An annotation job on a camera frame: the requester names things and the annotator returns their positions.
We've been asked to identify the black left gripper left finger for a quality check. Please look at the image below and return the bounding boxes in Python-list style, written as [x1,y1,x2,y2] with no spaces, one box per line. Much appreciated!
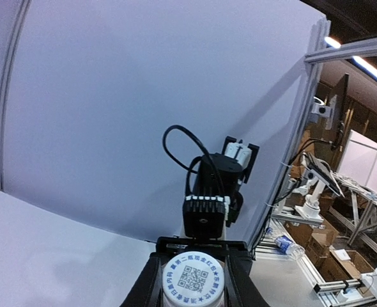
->
[120,252,168,307]

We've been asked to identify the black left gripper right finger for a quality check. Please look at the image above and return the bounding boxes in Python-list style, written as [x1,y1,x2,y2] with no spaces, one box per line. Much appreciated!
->
[224,250,270,307]

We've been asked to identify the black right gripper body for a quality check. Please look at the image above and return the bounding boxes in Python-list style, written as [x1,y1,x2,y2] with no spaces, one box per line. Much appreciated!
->
[155,235,250,276]

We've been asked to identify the amber tea bottle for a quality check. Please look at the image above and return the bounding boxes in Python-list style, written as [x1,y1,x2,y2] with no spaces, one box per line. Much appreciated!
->
[161,294,226,307]

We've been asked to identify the white tea bottle cap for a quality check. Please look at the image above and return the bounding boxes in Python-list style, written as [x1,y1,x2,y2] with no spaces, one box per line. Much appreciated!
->
[162,251,225,307]

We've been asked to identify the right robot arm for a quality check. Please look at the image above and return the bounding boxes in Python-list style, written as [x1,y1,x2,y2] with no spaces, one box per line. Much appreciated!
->
[156,136,259,272]

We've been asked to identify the background plastic water bottle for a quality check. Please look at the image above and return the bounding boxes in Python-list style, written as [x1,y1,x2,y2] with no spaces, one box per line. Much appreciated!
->
[274,235,305,260]

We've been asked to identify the cardboard boxes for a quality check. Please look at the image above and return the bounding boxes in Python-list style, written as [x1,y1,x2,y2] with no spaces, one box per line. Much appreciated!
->
[284,191,374,288]

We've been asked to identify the background monitor on stand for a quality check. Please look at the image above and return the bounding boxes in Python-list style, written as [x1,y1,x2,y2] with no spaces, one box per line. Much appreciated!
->
[325,74,350,151]

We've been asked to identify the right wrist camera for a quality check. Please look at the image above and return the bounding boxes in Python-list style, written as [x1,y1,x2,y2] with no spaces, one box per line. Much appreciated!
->
[182,194,231,240]

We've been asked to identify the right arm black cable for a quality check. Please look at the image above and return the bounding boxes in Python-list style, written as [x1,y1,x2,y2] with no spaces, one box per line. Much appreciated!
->
[162,125,224,198]

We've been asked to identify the left aluminium frame post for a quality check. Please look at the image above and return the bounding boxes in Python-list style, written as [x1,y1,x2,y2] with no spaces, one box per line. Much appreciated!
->
[0,0,31,191]

